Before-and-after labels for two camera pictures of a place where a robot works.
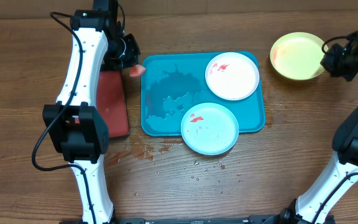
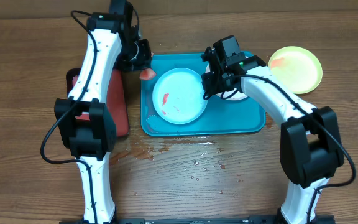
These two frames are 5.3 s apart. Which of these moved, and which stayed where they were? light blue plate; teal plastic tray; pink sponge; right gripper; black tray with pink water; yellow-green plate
Moved: yellow-green plate; light blue plate; right gripper; pink sponge
Stayed: teal plastic tray; black tray with pink water
